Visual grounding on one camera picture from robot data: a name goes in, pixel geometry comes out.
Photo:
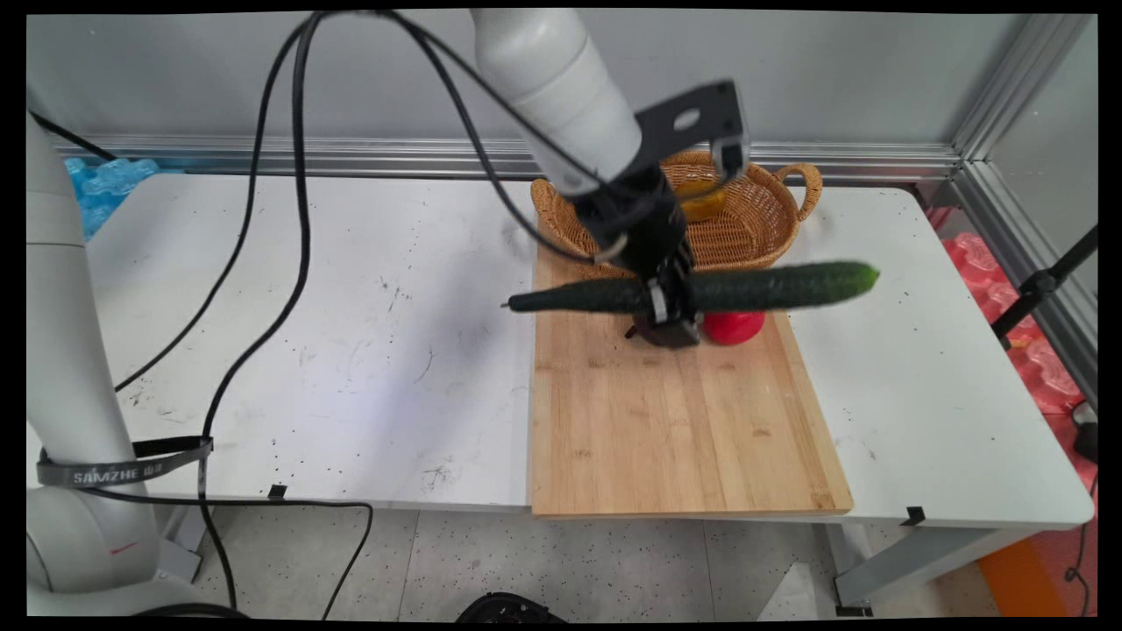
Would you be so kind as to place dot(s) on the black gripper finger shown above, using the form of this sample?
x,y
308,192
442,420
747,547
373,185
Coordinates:
x,y
686,307
657,302

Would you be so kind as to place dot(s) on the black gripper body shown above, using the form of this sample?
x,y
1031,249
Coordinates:
x,y
644,223

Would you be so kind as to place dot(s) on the long green cucumber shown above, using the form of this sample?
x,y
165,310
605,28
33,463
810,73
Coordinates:
x,y
771,287

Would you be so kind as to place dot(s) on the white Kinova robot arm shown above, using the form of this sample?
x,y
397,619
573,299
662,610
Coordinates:
x,y
552,79

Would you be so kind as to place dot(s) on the purple red onion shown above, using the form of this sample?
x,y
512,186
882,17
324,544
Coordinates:
x,y
638,331

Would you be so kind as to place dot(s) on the yellow bell pepper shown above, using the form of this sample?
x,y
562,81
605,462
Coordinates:
x,y
701,200

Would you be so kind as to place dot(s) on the woven wicker basket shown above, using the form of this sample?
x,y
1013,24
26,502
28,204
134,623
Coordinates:
x,y
745,232

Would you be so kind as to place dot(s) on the wooden cutting board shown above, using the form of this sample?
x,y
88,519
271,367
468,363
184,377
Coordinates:
x,y
675,421

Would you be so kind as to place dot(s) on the black tape marker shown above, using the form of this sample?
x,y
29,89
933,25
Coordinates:
x,y
914,516
278,492

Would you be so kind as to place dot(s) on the black round floor object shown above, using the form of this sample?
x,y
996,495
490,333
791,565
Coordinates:
x,y
508,607

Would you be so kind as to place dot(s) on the grey table leg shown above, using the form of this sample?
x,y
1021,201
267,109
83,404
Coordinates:
x,y
180,543
912,561

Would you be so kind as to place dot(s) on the red foam mat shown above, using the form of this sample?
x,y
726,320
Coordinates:
x,y
1026,342

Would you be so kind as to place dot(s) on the black tripod stand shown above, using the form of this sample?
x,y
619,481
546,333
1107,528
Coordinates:
x,y
1039,285

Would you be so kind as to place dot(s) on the black power plug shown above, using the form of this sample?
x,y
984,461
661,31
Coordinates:
x,y
1085,434

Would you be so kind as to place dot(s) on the blue foam mat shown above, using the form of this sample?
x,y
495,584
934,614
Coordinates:
x,y
110,188

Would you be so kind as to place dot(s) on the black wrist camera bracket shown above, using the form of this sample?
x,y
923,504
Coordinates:
x,y
692,118

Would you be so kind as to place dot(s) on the aluminium frame rail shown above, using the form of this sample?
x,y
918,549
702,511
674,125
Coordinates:
x,y
351,156

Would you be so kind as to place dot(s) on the aluminium frame post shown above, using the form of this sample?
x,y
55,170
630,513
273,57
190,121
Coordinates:
x,y
1008,105

